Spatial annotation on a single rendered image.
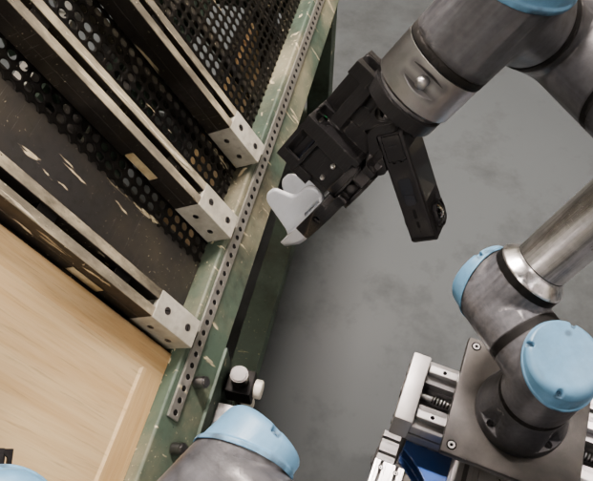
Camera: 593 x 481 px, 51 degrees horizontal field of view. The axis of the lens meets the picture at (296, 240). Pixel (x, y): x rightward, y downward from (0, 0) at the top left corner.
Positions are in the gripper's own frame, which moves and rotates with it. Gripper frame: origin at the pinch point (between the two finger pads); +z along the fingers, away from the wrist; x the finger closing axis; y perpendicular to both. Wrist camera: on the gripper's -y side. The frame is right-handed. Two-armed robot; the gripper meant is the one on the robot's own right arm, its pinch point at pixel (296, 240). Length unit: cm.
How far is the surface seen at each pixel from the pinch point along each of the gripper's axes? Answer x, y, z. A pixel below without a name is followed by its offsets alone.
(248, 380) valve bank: -38, -17, 69
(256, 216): -68, 8, 58
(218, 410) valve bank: -31, -16, 75
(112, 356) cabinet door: -15, 8, 62
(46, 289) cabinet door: -10, 23, 53
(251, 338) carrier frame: -90, -18, 116
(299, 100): -109, 23, 50
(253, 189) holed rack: -71, 13, 55
